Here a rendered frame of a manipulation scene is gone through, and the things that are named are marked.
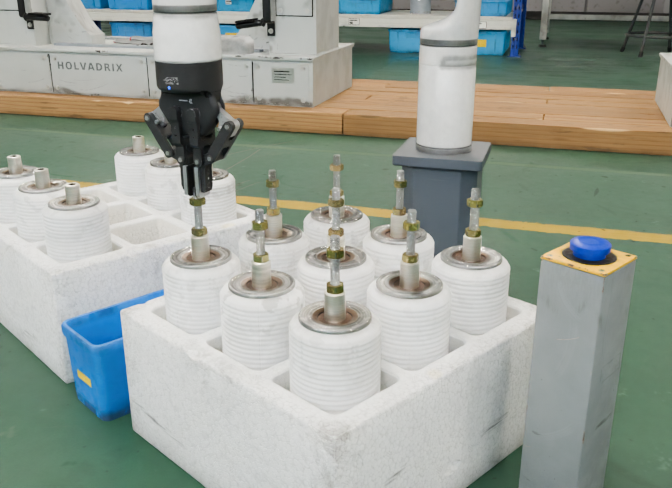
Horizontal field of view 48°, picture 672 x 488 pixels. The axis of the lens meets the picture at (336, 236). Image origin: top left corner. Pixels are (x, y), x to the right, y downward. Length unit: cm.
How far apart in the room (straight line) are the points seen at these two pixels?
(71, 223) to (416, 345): 57
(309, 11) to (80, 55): 98
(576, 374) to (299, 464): 30
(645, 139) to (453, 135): 151
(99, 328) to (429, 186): 56
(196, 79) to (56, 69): 255
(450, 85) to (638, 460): 61
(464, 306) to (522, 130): 180
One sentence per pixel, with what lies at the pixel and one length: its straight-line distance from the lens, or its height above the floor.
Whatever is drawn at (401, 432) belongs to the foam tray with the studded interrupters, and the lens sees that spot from 80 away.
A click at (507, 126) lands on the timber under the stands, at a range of 268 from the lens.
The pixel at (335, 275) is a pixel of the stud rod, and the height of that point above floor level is 30.
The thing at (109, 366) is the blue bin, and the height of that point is 8.
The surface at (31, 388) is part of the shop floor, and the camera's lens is 123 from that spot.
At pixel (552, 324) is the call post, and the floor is 24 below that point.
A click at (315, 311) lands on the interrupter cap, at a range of 79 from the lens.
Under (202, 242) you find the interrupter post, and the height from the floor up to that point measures 27.
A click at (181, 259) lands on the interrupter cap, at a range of 94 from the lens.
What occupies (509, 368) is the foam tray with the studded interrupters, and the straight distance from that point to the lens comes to 95.
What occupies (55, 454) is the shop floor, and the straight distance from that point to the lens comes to 107.
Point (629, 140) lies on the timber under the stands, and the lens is 269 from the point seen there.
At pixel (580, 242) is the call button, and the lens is 80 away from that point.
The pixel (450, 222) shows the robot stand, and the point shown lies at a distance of 126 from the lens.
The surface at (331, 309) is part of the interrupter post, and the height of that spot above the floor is 27.
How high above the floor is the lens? 59
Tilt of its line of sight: 20 degrees down
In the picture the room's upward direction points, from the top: straight up
